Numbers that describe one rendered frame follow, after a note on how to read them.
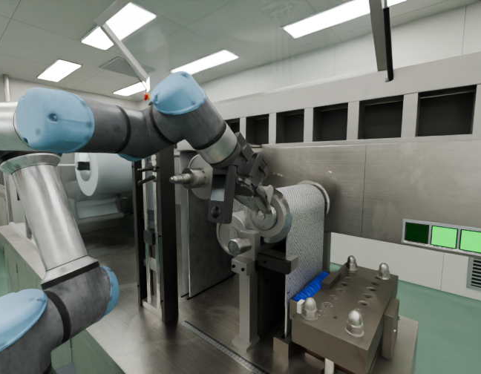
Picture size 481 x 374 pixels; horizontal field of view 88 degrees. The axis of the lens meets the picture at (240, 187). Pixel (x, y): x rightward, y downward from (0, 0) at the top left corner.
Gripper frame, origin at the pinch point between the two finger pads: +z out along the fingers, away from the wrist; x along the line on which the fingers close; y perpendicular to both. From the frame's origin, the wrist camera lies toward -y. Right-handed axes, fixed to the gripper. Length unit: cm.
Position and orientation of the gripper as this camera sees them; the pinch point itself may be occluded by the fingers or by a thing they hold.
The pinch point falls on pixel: (261, 212)
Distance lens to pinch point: 60.7
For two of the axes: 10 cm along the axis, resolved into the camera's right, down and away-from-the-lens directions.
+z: 4.9, 5.7, 6.6
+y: 4.1, -8.2, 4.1
